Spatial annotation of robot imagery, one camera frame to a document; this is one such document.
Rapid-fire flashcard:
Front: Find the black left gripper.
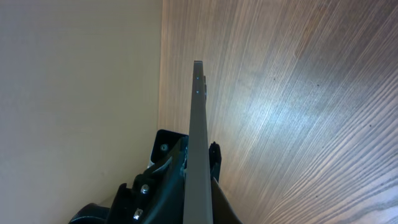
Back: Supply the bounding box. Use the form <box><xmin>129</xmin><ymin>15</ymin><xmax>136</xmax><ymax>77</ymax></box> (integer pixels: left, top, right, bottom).
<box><xmin>105</xmin><ymin>129</ymin><xmax>222</xmax><ymax>224</ymax></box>

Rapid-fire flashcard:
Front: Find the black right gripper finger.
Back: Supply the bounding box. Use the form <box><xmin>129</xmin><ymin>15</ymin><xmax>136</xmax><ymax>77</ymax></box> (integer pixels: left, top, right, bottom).
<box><xmin>211</xmin><ymin>177</ymin><xmax>242</xmax><ymax>224</ymax></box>

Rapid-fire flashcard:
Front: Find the blue Galaxy smartphone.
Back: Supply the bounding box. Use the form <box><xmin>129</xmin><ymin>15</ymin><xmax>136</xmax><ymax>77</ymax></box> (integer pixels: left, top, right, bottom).
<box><xmin>183</xmin><ymin>61</ymin><xmax>213</xmax><ymax>224</ymax></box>

